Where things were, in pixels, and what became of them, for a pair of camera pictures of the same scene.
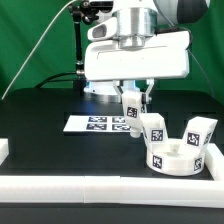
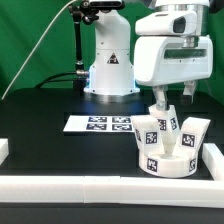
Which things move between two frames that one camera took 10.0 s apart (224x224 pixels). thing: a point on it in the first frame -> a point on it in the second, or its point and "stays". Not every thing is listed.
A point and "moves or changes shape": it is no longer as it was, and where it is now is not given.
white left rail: [4, 149] stays
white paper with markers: [97, 123] stays
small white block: [132, 104] -> [169, 126]
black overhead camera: [98, 5] stays
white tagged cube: [197, 135] moves or changes shape
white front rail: [113, 190] stays
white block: [154, 128] moves or changes shape
